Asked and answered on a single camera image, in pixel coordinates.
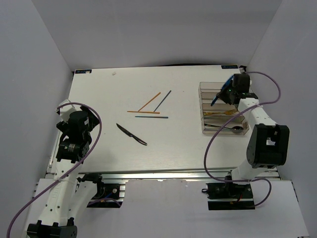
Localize gold fork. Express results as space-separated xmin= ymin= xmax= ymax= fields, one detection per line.
xmin=203 ymin=109 xmax=238 ymax=116

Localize blue iridescent knife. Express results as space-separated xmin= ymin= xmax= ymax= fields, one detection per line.
xmin=211 ymin=75 xmax=235 ymax=107

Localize black spoon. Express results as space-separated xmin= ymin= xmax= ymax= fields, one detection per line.
xmin=204 ymin=123 xmax=244 ymax=133

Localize black knife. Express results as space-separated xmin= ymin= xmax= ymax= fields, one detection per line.
xmin=116 ymin=124 xmax=148 ymax=146

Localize dark blue chopstick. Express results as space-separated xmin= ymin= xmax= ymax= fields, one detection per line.
xmin=153 ymin=90 xmax=172 ymax=112

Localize orange chopstick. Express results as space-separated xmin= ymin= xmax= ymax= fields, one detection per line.
xmin=138 ymin=92 xmax=161 ymax=112
xmin=127 ymin=111 xmax=160 ymax=115

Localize teal chopstick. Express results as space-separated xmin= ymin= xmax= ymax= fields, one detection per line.
xmin=135 ymin=116 xmax=169 ymax=119

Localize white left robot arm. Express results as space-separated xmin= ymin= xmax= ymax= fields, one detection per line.
xmin=26 ymin=100 xmax=105 ymax=238

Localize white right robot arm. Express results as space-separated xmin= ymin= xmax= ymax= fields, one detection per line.
xmin=216 ymin=73 xmax=290 ymax=198

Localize blue label sticker right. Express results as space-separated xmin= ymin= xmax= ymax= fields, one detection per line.
xmin=221 ymin=65 xmax=239 ymax=69

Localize blue label sticker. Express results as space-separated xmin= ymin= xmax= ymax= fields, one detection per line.
xmin=74 ymin=69 xmax=92 ymax=74
xmin=221 ymin=65 xmax=239 ymax=69

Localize clear compartment organizer tray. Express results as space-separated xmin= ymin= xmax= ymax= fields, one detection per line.
xmin=198 ymin=82 xmax=249 ymax=135

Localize blue label sticker left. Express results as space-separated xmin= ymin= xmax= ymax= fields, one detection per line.
xmin=74 ymin=69 xmax=92 ymax=74

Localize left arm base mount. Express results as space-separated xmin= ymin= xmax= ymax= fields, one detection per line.
xmin=77 ymin=174 xmax=122 ymax=208

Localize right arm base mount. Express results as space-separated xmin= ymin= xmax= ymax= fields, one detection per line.
xmin=201 ymin=182 xmax=255 ymax=211

